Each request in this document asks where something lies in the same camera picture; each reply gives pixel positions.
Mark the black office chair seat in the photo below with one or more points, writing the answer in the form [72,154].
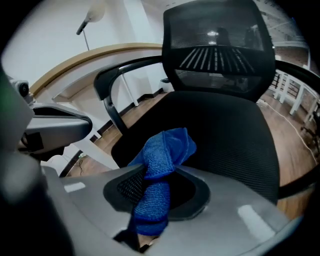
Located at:
[225,130]

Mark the light wooden desk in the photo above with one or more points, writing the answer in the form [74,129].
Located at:
[125,46]

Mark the plastic bottle green label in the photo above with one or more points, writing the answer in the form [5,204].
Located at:
[81,155]

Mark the blue cloth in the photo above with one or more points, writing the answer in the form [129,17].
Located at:
[160,155]

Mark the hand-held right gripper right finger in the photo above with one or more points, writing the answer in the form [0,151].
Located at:
[225,225]

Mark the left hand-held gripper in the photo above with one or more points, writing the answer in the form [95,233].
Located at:
[33,142]

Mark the white table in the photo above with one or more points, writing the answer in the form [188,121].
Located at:
[297,92]

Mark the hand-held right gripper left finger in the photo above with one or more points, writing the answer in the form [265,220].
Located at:
[85,197]

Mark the black mesh office chair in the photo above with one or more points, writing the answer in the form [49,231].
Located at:
[217,62]

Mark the black desk lamp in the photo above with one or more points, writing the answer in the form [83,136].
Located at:
[96,10]

